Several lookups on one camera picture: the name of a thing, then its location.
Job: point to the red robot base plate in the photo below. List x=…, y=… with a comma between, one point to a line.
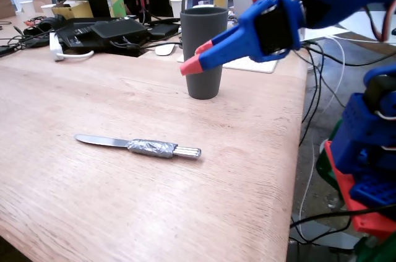
x=371, y=223

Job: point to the white keyboard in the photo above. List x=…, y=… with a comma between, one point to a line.
x=263, y=66

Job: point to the dark gray tall cup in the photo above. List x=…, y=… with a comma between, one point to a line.
x=201, y=85

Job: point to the black headphones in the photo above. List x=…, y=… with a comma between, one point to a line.
x=46, y=23

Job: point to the black flat electronic device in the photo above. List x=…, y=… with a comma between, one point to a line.
x=74, y=39

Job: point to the black external drive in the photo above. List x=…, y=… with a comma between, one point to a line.
x=164, y=29

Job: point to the white paper cup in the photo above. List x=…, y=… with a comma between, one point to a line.
x=48, y=10
x=175, y=8
x=28, y=8

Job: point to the green table clamp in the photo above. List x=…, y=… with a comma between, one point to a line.
x=380, y=252

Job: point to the yellow cardboard box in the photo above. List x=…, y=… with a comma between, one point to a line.
x=74, y=9

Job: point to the yellow drink can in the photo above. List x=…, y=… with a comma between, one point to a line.
x=221, y=1

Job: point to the blue gripper black motor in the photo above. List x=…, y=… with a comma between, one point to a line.
x=273, y=31

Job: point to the brown cardboard box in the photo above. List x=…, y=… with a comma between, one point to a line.
x=6, y=5

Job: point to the white computer mouse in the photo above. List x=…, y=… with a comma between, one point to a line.
x=165, y=49

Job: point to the white round table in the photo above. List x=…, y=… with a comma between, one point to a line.
x=355, y=23

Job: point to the black dock box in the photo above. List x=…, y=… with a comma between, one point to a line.
x=117, y=29

